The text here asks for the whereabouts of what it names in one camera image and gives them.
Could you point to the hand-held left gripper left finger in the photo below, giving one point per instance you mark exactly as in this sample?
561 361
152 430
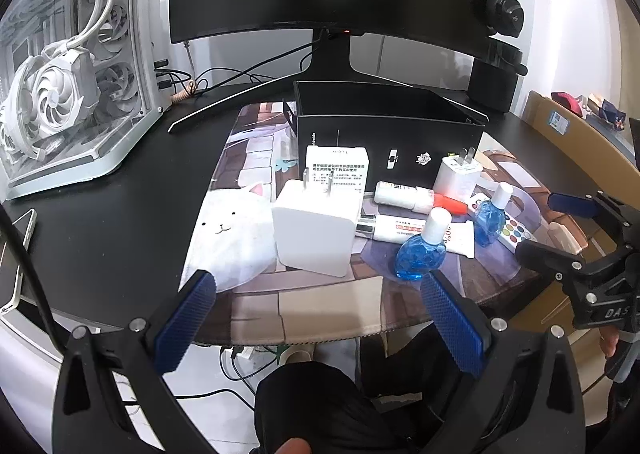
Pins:
185 319

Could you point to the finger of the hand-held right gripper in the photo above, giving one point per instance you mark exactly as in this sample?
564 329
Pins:
550 254
570 204

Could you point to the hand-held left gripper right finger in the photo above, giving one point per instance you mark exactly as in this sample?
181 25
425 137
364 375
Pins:
452 324

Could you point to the white remote with coloured buttons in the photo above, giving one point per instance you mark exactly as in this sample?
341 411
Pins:
515 234

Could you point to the blue liquid bottle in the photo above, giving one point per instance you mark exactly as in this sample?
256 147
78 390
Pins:
487 221
417 259

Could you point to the white tube with silver cap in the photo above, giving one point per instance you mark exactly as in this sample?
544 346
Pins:
395 230

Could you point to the small white charger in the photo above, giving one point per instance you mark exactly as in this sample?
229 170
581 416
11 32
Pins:
455 179

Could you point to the white tube with red cap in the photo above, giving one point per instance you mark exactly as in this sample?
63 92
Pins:
400 194

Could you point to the large white charger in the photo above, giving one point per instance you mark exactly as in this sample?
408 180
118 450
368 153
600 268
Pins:
315 229

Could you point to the black cardboard box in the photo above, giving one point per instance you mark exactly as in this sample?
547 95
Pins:
400 134

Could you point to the small white printed box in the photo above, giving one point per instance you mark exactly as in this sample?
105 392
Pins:
337 164

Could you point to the person's right hand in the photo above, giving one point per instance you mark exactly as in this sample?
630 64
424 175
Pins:
607 344

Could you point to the person's left hand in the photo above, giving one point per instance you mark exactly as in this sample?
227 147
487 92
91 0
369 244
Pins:
295 446

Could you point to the brown cardboard box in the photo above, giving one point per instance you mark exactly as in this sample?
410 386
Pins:
575 144

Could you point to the white power strip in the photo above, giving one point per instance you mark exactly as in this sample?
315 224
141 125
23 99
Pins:
245 351

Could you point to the red item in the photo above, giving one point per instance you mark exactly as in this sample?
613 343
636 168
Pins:
567 103

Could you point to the printed desk mat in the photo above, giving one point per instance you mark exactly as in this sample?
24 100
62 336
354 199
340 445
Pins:
300 304

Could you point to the black speaker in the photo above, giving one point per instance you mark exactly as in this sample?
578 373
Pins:
492 89

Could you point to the silver phone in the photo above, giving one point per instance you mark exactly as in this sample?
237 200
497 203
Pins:
22 234

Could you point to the black headphones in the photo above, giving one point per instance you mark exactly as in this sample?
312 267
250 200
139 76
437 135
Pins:
502 9

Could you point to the small tan trinket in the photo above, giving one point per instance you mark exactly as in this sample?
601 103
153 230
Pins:
182 94

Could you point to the white computer case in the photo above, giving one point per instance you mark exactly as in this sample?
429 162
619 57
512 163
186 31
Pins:
75 84

